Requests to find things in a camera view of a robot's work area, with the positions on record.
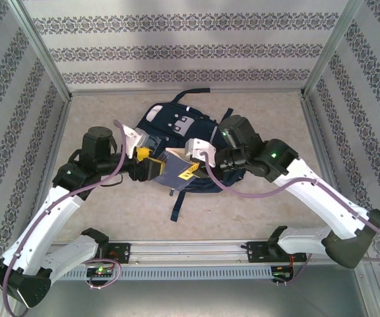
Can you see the aluminium mounting rail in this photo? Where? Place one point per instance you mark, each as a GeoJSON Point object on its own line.
{"type": "Point", "coordinates": [190, 252]}

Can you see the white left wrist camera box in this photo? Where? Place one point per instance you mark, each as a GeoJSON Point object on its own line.
{"type": "Point", "coordinates": [133, 138]}

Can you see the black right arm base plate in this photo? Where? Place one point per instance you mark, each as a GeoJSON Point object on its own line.
{"type": "Point", "coordinates": [254, 252]}

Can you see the navy blue student backpack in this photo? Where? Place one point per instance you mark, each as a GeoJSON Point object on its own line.
{"type": "Point", "coordinates": [200, 125]}

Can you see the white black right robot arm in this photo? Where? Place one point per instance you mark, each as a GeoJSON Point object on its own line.
{"type": "Point", "coordinates": [325, 198]}

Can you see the aluminium table back rail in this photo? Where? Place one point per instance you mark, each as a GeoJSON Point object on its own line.
{"type": "Point", "coordinates": [111, 92]}

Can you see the aluminium frame post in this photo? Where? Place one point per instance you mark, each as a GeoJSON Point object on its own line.
{"type": "Point", "coordinates": [330, 49]}
{"type": "Point", "coordinates": [41, 49]}

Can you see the aluminium table side rail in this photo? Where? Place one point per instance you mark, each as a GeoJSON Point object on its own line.
{"type": "Point", "coordinates": [59, 132]}
{"type": "Point", "coordinates": [308, 112]}

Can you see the grey metal front panel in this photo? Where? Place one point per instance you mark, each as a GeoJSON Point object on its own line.
{"type": "Point", "coordinates": [190, 297]}

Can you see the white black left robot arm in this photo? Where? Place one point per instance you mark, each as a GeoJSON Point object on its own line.
{"type": "Point", "coordinates": [54, 214]}

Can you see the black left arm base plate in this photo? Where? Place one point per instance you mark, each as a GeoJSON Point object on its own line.
{"type": "Point", "coordinates": [122, 252]}

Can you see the navy book with yellow label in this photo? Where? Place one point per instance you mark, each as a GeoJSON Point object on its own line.
{"type": "Point", "coordinates": [173, 171]}

